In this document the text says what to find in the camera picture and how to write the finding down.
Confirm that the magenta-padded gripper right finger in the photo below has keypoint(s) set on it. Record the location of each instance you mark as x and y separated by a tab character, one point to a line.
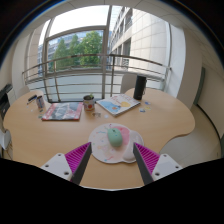
166	166

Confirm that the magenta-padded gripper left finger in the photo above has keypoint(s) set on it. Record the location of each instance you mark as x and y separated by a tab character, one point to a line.
55	166

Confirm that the mint green computer mouse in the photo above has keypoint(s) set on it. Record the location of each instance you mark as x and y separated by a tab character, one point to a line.
115	137

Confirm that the pastel cartoon mouse pad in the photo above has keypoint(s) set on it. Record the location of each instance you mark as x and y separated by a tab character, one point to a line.
100	146

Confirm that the red cover magazine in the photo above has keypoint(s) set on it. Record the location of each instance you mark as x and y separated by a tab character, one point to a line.
62	111

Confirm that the white chair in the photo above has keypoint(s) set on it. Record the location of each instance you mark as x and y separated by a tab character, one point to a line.
128	83
4	138

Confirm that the small round blue sticker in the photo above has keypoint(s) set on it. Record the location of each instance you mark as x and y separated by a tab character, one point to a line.
142	110
147	103

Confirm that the small round yellow sticker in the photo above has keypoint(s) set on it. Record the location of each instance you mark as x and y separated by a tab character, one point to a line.
148	108

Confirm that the small cartoon sticker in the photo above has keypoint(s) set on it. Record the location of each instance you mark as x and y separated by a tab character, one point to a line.
96	114

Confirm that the small round white sticker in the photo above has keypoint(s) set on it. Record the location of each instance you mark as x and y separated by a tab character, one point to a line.
106	116

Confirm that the blue and yellow picture book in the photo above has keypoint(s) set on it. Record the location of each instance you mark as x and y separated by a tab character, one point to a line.
117	104

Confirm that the black cylindrical speaker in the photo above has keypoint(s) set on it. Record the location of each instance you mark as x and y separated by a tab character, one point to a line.
140	87

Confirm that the black and white printer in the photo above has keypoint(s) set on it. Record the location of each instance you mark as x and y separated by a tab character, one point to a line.
5	98

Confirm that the metal balcony railing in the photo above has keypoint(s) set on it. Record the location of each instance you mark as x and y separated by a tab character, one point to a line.
73	71

